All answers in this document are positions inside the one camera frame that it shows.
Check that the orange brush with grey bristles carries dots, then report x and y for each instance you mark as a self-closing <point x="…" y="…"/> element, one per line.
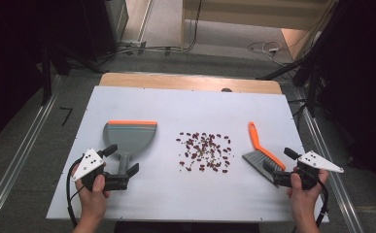
<point x="256" y="142"/>

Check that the person's left hand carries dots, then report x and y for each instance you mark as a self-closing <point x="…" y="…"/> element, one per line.
<point x="93" y="204"/>

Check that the dark curtain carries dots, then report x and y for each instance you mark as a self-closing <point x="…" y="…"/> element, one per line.
<point x="10" y="64"/>
<point x="357" y="81"/>

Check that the person's dark clothing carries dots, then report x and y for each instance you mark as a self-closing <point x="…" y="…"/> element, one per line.
<point x="185" y="228"/>

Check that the metal floor rail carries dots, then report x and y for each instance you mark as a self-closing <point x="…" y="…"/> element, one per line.
<point x="17" y="165"/>
<point x="334" y="187"/>

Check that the wooden table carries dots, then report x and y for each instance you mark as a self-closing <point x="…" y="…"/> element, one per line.
<point x="176" y="81"/>

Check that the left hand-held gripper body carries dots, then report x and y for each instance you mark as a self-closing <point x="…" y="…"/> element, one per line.
<point x="86" y="163"/>

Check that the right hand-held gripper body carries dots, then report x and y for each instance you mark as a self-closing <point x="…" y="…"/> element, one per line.
<point x="320" y="161"/>

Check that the person's right hand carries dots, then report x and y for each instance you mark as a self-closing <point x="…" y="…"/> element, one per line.
<point x="303" y="202"/>

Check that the grey dustpan with orange edge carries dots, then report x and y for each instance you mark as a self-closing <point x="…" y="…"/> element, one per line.
<point x="130" y="139"/>

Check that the light wooden shelf unit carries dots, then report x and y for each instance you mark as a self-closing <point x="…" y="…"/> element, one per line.
<point x="256" y="14"/>

